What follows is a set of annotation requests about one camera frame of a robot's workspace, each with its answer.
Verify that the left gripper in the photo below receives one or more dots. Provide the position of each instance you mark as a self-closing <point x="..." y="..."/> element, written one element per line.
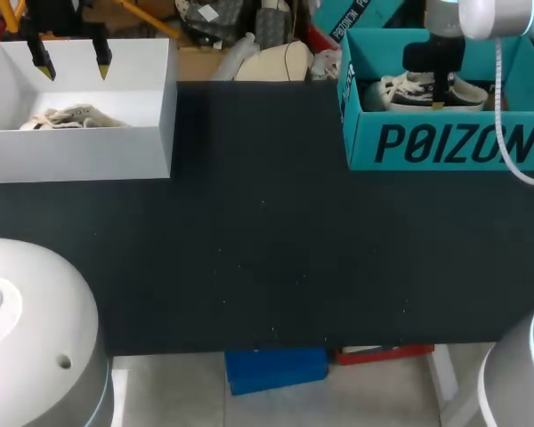
<point x="62" y="18"/>

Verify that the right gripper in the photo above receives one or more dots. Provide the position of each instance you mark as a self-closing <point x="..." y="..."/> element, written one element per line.
<point x="445" y="53"/>

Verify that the dark shoe with cream laces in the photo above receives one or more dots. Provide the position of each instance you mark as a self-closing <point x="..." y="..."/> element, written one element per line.
<point x="409" y="91"/>

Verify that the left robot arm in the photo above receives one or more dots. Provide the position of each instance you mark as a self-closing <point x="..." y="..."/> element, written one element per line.
<point x="35" y="333"/>

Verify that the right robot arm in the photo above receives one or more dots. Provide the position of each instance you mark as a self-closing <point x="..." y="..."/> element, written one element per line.
<point x="494" y="18"/>

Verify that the white shoebox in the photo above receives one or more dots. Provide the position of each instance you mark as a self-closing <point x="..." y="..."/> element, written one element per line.
<point x="71" y="151"/>

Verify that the large teal box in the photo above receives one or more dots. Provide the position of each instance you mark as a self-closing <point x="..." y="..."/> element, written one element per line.
<point x="427" y="142"/>

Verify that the cardboard box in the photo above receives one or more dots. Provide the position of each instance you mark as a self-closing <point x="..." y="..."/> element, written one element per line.
<point x="196" y="64"/>

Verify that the beige bag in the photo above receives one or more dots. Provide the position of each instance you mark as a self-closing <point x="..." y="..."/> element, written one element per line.
<point x="271" y="62"/>

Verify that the red box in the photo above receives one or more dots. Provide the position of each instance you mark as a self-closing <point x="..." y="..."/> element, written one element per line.
<point x="382" y="353"/>

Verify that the blue plastic bin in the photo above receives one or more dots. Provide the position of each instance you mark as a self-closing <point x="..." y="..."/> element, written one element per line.
<point x="276" y="371"/>

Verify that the yellow metal frame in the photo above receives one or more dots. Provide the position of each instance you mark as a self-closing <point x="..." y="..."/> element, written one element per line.
<point x="151" y="20"/>

